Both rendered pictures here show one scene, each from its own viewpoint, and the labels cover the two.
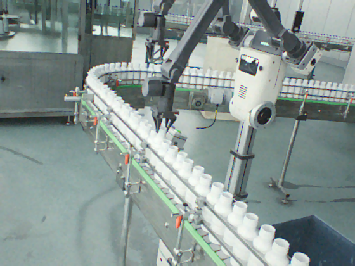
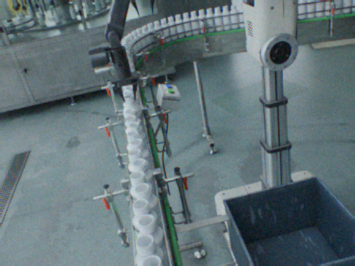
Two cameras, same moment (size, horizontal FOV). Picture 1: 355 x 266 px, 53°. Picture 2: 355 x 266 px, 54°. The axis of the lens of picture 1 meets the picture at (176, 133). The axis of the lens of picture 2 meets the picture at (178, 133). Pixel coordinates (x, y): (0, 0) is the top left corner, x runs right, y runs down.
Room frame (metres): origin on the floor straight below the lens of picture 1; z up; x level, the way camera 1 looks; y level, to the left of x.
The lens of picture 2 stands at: (0.34, -0.63, 1.68)
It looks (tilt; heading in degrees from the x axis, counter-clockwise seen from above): 29 degrees down; 27
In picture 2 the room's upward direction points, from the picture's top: 12 degrees counter-clockwise
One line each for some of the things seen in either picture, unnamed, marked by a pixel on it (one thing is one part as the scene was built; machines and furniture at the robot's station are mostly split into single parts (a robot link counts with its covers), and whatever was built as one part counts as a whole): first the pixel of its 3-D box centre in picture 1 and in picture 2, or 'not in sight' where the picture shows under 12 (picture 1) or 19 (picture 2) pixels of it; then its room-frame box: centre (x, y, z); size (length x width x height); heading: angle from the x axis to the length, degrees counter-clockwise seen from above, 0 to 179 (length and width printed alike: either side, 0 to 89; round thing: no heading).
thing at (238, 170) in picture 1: (236, 182); (274, 133); (1.88, -0.38, 0.74); 0.11 x 0.11 x 0.40; 31
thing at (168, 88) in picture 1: (167, 89); (116, 55); (1.36, 0.06, 1.36); 0.07 x 0.06 x 0.07; 121
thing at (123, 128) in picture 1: (127, 124); not in sight; (1.66, 0.25, 1.08); 0.06 x 0.06 x 0.17
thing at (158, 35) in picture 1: (158, 35); not in sight; (1.81, 0.16, 1.51); 0.10 x 0.07 x 0.07; 121
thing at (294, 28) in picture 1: (296, 22); not in sight; (7.55, -2.03, 1.55); 0.17 x 0.15 x 0.42; 103
